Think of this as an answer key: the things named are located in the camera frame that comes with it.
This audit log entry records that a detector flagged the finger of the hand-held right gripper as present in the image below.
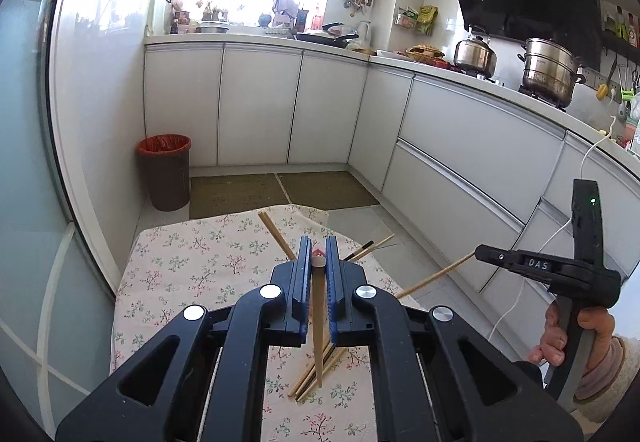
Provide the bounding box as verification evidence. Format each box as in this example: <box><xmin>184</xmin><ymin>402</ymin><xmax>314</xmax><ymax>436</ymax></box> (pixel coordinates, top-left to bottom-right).
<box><xmin>474</xmin><ymin>244</ymin><xmax>584</xmax><ymax>294</ymax></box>

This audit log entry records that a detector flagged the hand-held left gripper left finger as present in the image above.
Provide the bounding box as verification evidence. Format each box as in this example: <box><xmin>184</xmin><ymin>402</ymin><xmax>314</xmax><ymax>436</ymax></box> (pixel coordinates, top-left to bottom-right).
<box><xmin>55</xmin><ymin>236</ymin><xmax>313</xmax><ymax>442</ymax></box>

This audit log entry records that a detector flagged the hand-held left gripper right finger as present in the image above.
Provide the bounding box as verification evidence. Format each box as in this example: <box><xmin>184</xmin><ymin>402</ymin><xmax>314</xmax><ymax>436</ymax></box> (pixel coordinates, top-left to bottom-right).
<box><xmin>325</xmin><ymin>236</ymin><xmax>586</xmax><ymax>442</ymax></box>

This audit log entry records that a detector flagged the dark brown chopstick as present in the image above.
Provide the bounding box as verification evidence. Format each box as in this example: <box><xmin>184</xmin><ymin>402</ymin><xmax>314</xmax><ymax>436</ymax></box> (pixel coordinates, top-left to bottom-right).
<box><xmin>346</xmin><ymin>240</ymin><xmax>375</xmax><ymax>264</ymax></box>

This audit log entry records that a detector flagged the light bamboo chopstick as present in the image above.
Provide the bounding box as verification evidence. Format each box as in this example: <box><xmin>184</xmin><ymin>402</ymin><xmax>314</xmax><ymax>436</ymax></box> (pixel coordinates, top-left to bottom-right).
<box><xmin>396</xmin><ymin>250</ymin><xmax>477</xmax><ymax>301</ymax></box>
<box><xmin>357</xmin><ymin>234</ymin><xmax>396</xmax><ymax>257</ymax></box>
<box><xmin>262</xmin><ymin>210</ymin><xmax>298</xmax><ymax>259</ymax></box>
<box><xmin>257</xmin><ymin>212</ymin><xmax>294</xmax><ymax>262</ymax></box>

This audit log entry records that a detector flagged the person's right forearm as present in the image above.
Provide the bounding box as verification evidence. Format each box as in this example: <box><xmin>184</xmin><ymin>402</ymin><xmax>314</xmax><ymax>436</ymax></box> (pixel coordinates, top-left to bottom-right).
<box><xmin>575</xmin><ymin>334</ymin><xmax>640</xmax><ymax>423</ymax></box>

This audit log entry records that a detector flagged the person's right hand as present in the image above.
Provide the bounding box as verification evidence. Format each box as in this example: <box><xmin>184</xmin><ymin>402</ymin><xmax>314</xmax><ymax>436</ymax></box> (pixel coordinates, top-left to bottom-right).
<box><xmin>528</xmin><ymin>301</ymin><xmax>625</xmax><ymax>375</ymax></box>

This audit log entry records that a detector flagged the brown floor mat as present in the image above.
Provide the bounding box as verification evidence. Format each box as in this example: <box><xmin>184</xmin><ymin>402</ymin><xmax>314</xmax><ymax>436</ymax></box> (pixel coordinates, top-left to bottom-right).
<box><xmin>276</xmin><ymin>170</ymin><xmax>382</xmax><ymax>211</ymax></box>
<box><xmin>189</xmin><ymin>173</ymin><xmax>291</xmax><ymax>220</ymax></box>

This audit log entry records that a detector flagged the floral tablecloth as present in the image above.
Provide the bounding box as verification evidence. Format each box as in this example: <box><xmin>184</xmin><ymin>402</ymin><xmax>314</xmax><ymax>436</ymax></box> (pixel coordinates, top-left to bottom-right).
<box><xmin>109</xmin><ymin>204</ymin><xmax>426</xmax><ymax>442</ymax></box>

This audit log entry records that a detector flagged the steel steamer pot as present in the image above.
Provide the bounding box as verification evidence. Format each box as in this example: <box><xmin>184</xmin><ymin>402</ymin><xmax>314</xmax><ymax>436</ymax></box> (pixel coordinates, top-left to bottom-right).
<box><xmin>517</xmin><ymin>38</ymin><xmax>586</xmax><ymax>109</ymax></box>

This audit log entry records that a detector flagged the gas stove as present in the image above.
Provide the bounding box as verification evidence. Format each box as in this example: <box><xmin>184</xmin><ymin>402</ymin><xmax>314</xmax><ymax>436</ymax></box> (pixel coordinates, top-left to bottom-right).
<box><xmin>450</xmin><ymin>64</ymin><xmax>571</xmax><ymax>113</ymax></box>

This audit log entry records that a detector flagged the brown trash bin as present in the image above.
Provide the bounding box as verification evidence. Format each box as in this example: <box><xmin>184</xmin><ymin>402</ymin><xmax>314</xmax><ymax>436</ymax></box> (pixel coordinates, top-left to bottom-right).
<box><xmin>138</xmin><ymin>134</ymin><xmax>192</xmax><ymax>213</ymax></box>

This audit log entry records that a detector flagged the row of white kitchen cabinets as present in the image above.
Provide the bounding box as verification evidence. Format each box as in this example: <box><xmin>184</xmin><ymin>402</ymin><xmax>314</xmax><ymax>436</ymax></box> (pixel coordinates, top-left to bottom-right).
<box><xmin>144</xmin><ymin>42</ymin><xmax>640</xmax><ymax>338</ymax></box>

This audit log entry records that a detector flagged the red trash bag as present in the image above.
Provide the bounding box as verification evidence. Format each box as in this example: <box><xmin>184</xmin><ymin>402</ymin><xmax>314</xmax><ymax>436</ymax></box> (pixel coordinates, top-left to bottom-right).
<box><xmin>138</xmin><ymin>134</ymin><xmax>192</xmax><ymax>158</ymax></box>

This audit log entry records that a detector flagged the steel kettle pot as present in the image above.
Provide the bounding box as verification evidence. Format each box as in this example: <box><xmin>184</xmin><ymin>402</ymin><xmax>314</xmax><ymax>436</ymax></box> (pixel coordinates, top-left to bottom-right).
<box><xmin>453</xmin><ymin>26</ymin><xmax>498</xmax><ymax>79</ymax></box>

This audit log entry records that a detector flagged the woven basket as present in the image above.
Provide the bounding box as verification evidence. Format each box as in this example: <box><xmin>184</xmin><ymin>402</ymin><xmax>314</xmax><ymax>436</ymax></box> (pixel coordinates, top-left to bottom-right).
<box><xmin>406</xmin><ymin>44</ymin><xmax>446</xmax><ymax>60</ymax></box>

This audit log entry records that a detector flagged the black frying pan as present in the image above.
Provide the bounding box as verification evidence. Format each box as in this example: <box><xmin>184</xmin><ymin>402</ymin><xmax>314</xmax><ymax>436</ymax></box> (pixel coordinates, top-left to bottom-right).
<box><xmin>295</xmin><ymin>24</ymin><xmax>360</xmax><ymax>48</ymax></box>

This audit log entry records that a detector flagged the yellow green packet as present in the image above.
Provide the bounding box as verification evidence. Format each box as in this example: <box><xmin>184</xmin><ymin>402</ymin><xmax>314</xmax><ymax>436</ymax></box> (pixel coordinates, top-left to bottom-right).
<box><xmin>417</xmin><ymin>5</ymin><xmax>438</xmax><ymax>35</ymax></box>

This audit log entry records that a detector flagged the frosted glass door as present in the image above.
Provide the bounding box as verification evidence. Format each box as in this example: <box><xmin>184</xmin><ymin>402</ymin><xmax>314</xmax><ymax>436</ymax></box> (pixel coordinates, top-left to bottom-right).
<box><xmin>0</xmin><ymin>0</ymin><xmax>126</xmax><ymax>423</ymax></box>

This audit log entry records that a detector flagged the white cable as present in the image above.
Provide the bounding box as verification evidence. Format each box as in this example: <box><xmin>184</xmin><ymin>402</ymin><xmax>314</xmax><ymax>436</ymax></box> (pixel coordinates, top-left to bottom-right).
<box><xmin>487</xmin><ymin>124</ymin><xmax>618</xmax><ymax>343</ymax></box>

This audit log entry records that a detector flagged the black wall shelf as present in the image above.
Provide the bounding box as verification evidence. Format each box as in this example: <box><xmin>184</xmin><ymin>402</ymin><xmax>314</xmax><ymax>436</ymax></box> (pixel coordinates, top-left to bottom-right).
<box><xmin>600</xmin><ymin>29</ymin><xmax>640</xmax><ymax>55</ymax></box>

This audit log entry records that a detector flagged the wall rack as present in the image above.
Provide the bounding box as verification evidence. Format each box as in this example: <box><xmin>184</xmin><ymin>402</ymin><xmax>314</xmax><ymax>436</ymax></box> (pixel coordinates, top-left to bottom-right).
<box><xmin>397</xmin><ymin>4</ymin><xmax>438</xmax><ymax>35</ymax></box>

